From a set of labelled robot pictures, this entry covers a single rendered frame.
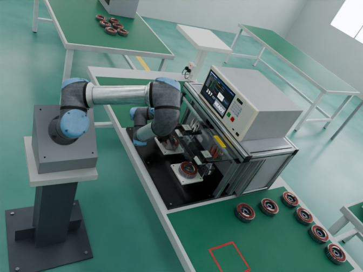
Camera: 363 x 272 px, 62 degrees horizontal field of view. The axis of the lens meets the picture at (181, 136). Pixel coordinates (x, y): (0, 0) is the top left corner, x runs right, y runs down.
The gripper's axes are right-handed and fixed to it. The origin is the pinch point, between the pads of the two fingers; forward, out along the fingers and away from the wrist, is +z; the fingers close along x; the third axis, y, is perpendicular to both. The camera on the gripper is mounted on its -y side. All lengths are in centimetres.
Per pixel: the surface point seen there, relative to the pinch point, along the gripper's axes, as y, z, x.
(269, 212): -31, 21, 62
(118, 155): 36, 71, -68
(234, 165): -19, -16, 44
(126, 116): 16.8, -5.0, -32.8
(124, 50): -13, 13, -133
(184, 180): 5.3, -1.5, 29.8
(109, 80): 15, -4, -78
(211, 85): -33.2, -30.1, -1.2
